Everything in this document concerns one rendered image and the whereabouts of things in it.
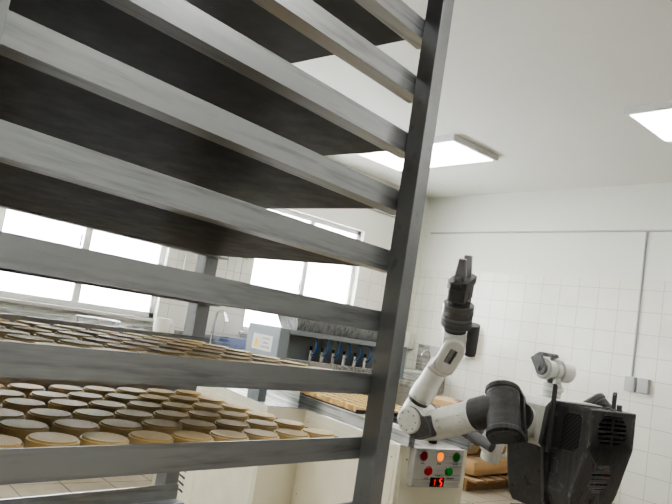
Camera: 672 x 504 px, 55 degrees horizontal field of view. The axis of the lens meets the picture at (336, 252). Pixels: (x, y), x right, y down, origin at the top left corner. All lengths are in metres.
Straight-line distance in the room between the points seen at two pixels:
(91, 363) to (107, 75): 0.27
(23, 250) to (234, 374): 0.28
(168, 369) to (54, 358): 0.12
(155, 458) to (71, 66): 0.39
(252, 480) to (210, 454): 2.23
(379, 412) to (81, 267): 0.48
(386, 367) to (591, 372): 5.76
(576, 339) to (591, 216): 1.22
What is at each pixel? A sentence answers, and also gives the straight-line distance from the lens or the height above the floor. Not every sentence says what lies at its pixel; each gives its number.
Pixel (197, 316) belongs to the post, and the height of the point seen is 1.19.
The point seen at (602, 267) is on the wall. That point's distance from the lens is 6.72.
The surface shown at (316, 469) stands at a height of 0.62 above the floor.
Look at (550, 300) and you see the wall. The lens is 6.92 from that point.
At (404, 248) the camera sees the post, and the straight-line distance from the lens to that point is 0.94.
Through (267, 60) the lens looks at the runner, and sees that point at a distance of 0.79.
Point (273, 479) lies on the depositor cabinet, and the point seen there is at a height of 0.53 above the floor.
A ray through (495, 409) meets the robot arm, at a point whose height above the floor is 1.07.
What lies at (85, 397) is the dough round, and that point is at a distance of 0.99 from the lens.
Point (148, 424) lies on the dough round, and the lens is 0.85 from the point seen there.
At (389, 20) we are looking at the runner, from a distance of 1.01.
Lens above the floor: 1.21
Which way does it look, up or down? 7 degrees up
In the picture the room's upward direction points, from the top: 9 degrees clockwise
